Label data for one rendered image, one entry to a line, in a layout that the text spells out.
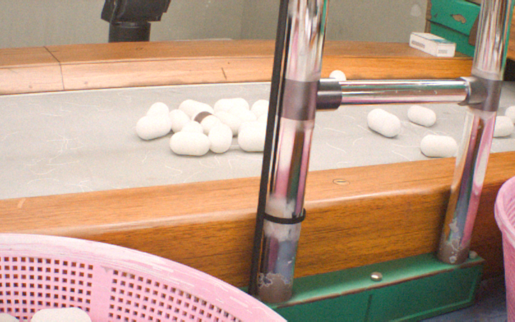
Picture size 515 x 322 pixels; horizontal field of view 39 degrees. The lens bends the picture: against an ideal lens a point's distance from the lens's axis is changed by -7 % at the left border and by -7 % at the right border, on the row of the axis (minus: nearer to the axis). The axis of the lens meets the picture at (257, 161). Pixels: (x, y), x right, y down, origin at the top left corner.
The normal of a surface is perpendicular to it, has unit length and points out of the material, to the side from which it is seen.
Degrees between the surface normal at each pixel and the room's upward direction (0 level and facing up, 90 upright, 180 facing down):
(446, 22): 90
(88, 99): 0
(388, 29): 90
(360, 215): 90
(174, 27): 90
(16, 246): 75
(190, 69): 45
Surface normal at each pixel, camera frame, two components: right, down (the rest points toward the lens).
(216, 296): -0.57, -0.05
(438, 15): -0.88, 0.07
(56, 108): 0.10, -0.94
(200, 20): 0.54, 0.33
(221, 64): 0.40, -0.42
